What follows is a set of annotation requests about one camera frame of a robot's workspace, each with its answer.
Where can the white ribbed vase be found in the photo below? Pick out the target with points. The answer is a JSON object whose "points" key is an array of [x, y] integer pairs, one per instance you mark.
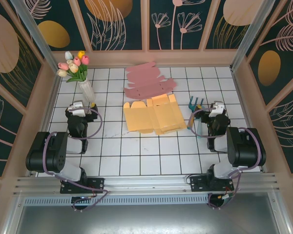
{"points": [[88, 91]]}

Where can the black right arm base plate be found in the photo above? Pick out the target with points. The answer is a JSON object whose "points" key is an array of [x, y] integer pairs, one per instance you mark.
{"points": [[197, 184]]}

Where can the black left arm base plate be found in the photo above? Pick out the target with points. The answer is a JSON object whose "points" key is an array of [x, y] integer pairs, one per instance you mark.
{"points": [[97, 185]]}

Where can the light blue garden trowel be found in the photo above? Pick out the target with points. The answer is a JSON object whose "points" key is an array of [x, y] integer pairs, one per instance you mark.
{"points": [[199, 129]]}

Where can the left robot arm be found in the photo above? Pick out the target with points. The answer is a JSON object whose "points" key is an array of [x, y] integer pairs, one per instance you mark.
{"points": [[46, 156]]}

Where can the aluminium frame post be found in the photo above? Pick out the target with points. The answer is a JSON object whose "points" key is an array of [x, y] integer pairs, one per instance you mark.
{"points": [[33, 31], [254, 34]]}

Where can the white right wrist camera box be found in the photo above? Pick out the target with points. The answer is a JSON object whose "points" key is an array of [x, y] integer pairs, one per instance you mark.
{"points": [[216, 109]]}

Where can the pink paper box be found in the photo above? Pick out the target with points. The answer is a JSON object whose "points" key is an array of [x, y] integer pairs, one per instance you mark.
{"points": [[146, 78]]}

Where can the yellow paper box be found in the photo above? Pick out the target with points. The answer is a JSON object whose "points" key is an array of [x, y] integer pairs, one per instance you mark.
{"points": [[146, 119]]}

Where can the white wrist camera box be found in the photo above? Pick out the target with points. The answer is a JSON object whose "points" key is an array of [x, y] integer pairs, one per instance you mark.
{"points": [[77, 109], [216, 109]]}

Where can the aluminium mounting rail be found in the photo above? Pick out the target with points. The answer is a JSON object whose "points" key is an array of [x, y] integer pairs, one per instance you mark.
{"points": [[146, 182]]}

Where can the grey metal sheet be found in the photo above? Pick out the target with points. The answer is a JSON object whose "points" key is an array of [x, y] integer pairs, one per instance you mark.
{"points": [[146, 219]]}

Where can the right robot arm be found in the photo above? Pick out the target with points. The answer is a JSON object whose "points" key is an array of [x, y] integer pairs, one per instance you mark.
{"points": [[246, 153]]}

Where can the artificial tulip bouquet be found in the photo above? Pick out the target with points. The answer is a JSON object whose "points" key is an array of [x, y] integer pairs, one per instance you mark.
{"points": [[74, 67]]}

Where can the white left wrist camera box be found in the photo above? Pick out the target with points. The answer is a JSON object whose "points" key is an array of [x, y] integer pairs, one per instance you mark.
{"points": [[77, 109]]}

